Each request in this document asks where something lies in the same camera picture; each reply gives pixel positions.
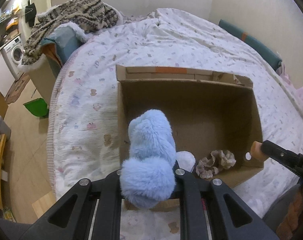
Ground pink bedding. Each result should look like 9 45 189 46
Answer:
277 52 303 111

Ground teal cushion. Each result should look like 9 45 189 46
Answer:
40 23 89 69

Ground patterned knit blanket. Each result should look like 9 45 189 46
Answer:
18 0 123 72

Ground cardboard laundry box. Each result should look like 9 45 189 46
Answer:
29 54 61 105

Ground beige lace scrunchie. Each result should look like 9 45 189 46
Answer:
196 150 237 179

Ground brown cardboard box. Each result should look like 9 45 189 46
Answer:
115 64 265 212

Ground teal headboard pad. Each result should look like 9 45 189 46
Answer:
218 20 282 71

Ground light blue plush toy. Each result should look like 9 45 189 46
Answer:
120 109 176 209

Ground patterned floor mat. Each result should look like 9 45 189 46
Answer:
5 73 30 105

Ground white washing machine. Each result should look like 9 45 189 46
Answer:
1 34 23 81

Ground orange plush toy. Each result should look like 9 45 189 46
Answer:
276 190 303 239

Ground white cloth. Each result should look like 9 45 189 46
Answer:
176 151 196 172

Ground black hanging garment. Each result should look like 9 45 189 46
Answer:
25 3 37 28

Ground grey trash bin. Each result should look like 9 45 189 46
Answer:
0 116 11 141

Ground beige cylinder toy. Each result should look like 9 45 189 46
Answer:
250 141 268 162

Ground white patterned bed quilt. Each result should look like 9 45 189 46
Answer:
46 7 303 240

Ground green dustpan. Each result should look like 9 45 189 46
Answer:
23 98 49 118

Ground white kitchen cabinet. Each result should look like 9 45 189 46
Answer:
0 53 15 98

